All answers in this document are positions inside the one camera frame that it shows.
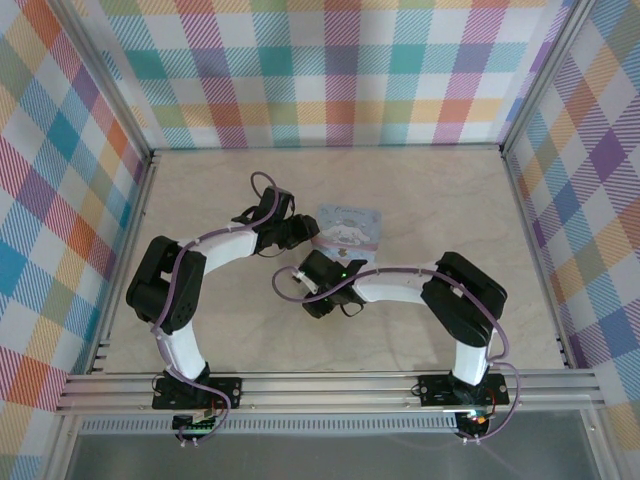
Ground pastel cartoon dog tin box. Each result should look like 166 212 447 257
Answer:
313 201 384 262

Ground grey sheet metal panel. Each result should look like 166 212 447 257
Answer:
64 432 601 480

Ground thin aluminium table end rail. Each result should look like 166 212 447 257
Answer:
149 143 504 152

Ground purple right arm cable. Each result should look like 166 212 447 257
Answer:
272 264 524 444

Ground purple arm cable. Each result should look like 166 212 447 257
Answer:
272 264 524 444
152 171 296 444

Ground long aluminium mounting rail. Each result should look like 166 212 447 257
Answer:
54 370 601 415

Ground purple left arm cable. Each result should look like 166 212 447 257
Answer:
152 171 296 444

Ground aluminium table side rail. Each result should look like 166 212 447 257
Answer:
88 149 162 375
499 144 576 371

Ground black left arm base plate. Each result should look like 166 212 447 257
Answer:
152 375 244 410

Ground slotted grey cable duct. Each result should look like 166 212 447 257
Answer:
79 418 459 434

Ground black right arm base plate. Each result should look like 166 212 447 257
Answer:
417 373 511 407

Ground slanted aluminium frame post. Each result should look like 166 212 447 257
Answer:
58 0 154 157
498 0 589 154

